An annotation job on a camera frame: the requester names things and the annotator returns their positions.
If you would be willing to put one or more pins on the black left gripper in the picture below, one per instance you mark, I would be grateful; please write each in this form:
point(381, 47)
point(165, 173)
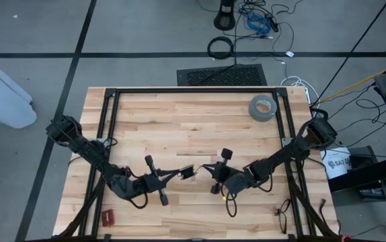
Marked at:
point(154, 183)

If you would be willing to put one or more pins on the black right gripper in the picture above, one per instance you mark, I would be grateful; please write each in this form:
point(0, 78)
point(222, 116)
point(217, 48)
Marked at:
point(233, 179)

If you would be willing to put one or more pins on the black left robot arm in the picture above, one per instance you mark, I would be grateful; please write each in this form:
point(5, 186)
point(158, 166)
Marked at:
point(78, 141)

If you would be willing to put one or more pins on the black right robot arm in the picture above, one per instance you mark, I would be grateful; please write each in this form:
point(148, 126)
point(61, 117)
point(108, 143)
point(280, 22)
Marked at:
point(280, 154)

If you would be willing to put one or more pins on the red screw bit box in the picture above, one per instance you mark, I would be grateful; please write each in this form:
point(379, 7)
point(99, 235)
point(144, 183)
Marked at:
point(108, 218)

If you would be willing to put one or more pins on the black floor vent grate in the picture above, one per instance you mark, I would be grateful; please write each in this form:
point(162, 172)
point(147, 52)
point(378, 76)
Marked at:
point(221, 75)

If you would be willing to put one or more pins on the white printed paper sheet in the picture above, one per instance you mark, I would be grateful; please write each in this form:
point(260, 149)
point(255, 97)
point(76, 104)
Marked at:
point(337, 163)

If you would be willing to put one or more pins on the black table beam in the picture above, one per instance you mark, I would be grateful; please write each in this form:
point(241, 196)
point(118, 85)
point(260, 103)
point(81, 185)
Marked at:
point(364, 174)

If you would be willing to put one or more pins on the black floor stand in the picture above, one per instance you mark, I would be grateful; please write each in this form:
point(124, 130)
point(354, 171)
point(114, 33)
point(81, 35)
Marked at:
point(225, 17)

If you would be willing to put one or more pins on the black power strip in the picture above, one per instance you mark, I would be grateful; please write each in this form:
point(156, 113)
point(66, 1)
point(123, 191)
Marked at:
point(273, 24)

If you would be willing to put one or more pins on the black diagonal rig pole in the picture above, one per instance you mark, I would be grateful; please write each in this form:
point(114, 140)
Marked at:
point(351, 52)

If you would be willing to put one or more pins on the white cylindrical bin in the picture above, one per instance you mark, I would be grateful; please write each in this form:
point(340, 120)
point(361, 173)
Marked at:
point(1, 97)

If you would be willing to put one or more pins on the grey duct tape roll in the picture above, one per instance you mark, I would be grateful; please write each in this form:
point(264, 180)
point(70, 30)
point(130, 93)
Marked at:
point(255, 114)

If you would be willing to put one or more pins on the black aluminium table frame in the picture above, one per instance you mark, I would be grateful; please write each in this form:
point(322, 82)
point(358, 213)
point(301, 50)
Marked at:
point(193, 90)

